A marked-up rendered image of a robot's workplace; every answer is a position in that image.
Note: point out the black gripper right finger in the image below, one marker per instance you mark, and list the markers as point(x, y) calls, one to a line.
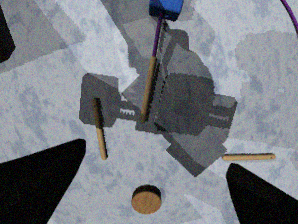
point(259, 202)

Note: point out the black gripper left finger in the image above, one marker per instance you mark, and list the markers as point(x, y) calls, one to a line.
point(32, 186)

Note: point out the tan round disc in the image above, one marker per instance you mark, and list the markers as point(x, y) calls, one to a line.
point(146, 199)

